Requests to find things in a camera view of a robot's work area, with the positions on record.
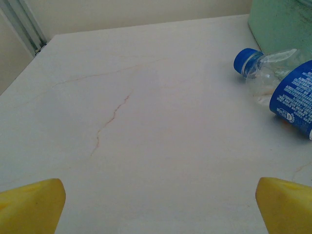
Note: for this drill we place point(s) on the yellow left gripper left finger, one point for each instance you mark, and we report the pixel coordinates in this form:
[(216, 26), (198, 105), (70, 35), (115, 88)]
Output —
[(29, 209)]

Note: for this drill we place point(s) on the aluminium corner post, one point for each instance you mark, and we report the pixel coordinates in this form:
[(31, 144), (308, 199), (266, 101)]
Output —
[(22, 22)]

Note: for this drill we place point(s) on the mint green zip pouch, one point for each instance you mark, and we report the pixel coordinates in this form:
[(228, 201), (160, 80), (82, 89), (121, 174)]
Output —
[(280, 24)]

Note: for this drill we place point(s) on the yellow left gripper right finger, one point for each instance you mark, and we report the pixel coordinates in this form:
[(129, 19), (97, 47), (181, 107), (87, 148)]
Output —
[(287, 209)]

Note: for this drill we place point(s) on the blue label plastic bottle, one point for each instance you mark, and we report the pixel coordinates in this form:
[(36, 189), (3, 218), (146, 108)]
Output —
[(292, 97)]

